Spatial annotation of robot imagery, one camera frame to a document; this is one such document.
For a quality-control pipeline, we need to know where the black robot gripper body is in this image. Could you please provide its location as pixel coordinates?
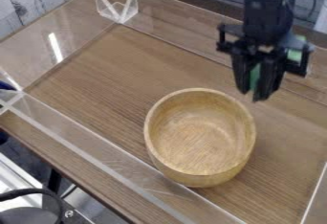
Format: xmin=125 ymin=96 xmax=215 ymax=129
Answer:
xmin=215 ymin=0 xmax=316 ymax=78

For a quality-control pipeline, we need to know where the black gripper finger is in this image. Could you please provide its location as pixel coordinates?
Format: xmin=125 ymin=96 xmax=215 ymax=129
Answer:
xmin=252 ymin=55 xmax=284 ymax=101
xmin=231 ymin=53 xmax=255 ymax=94

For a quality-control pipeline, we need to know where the green rectangular block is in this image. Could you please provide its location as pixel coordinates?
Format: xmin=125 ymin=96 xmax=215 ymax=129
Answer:
xmin=249 ymin=34 xmax=309 ymax=92

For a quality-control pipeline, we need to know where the light wooden bowl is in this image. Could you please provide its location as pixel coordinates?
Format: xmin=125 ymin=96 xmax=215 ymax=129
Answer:
xmin=143 ymin=87 xmax=256 ymax=188

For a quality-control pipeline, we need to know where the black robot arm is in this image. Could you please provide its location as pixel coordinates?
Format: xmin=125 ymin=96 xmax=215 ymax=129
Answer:
xmin=216 ymin=0 xmax=313 ymax=101

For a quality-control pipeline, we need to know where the clear acrylic front barrier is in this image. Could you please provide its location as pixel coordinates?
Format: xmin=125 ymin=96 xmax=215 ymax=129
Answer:
xmin=0 ymin=71 xmax=248 ymax=224

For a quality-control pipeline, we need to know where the blue object at left edge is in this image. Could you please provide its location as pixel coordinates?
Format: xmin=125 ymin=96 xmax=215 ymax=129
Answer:
xmin=0 ymin=80 xmax=16 ymax=91

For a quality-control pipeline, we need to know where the clear acrylic corner bracket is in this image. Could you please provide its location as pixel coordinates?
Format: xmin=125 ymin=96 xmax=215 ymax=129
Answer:
xmin=94 ymin=0 xmax=137 ymax=24

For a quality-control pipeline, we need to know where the black metal bracket with screw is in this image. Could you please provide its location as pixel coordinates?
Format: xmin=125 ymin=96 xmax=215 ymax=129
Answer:
xmin=41 ymin=189 xmax=94 ymax=224

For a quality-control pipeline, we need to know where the black cable loop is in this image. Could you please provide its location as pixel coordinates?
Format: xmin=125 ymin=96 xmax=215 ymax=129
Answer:
xmin=0 ymin=188 xmax=65 ymax=224

